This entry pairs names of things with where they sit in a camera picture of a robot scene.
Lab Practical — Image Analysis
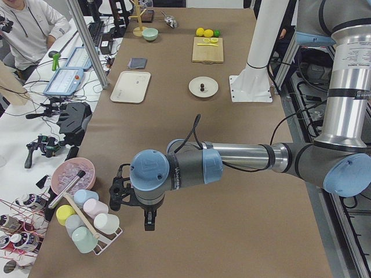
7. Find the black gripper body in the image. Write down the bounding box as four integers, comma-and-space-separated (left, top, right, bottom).
109, 164, 165, 210

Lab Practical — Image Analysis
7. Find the beige round plate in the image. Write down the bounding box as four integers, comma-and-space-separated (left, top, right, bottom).
188, 76, 219, 98

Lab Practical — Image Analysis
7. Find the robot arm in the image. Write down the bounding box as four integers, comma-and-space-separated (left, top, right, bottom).
109, 1, 370, 231

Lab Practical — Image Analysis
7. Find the white rabbit tray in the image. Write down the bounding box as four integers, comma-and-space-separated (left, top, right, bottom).
110, 71, 151, 104

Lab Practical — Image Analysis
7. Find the pink cup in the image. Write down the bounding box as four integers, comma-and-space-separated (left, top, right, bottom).
83, 198, 109, 219

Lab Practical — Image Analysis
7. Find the white cup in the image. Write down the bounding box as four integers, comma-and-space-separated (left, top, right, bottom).
94, 213, 119, 235

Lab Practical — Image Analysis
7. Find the blue cup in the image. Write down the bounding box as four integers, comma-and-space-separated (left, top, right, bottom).
73, 189, 99, 208

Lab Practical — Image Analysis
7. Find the white cup rack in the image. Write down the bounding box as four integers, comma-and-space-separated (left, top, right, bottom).
93, 227, 123, 255

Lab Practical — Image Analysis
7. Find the grey cup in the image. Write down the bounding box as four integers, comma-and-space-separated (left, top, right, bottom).
65, 214, 85, 237

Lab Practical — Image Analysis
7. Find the mint green cup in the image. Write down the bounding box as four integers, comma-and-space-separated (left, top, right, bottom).
71, 226, 98, 254

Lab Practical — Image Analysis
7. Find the pink bowl with ice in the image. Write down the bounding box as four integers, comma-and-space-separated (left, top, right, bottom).
51, 158, 96, 195

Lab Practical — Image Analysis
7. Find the yellow cup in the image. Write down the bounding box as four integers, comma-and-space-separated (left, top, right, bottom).
56, 204, 76, 226

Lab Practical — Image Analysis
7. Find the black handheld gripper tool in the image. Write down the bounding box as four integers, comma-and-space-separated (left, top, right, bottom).
24, 135, 65, 169

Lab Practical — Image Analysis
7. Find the blue teach pendant near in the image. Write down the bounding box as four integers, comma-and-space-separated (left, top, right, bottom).
43, 67, 84, 97

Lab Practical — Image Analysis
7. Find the blue teach pendant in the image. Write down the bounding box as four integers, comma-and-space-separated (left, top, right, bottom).
43, 67, 84, 97
65, 46, 92, 71

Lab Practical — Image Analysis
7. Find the grey folded cloth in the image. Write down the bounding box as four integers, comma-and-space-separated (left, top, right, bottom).
128, 57, 147, 70

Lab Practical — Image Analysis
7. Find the blue teach pendant far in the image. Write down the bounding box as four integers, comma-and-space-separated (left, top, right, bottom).
65, 46, 92, 71

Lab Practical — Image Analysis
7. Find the mint green bowl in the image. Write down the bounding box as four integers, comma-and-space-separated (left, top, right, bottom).
142, 28, 159, 42

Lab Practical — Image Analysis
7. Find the wooden mug tree stand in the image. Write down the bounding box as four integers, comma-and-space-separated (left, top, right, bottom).
129, 0, 147, 37

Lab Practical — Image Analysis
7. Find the wooden cutting board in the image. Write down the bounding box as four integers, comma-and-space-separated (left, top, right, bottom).
192, 37, 224, 63

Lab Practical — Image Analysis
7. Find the yellow plastic knife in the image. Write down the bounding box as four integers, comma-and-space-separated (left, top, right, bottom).
196, 43, 218, 47

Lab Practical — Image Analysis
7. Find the metal ice scoop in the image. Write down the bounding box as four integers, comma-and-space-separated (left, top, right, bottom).
161, 10, 178, 28

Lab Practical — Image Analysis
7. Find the yellow lemon far end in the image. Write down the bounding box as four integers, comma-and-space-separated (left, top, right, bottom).
195, 27, 205, 36

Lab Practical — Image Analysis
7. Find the yellow lemon near lime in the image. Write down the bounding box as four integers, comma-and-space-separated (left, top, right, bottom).
203, 29, 214, 38

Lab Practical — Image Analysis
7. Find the green lime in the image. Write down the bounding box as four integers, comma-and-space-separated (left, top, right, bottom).
213, 30, 220, 38

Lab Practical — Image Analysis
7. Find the person in white hoodie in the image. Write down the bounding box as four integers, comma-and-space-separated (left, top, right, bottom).
1, 0, 70, 81

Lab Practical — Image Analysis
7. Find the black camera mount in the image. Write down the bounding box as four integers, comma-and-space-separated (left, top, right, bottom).
26, 100, 92, 146

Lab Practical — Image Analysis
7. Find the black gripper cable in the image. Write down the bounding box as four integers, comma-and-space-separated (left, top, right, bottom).
169, 100, 325, 173

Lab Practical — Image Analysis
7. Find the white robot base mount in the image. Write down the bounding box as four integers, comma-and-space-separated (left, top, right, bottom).
230, 1, 277, 103

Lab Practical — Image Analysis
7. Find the aluminium frame post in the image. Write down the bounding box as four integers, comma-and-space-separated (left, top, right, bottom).
66, 0, 108, 89

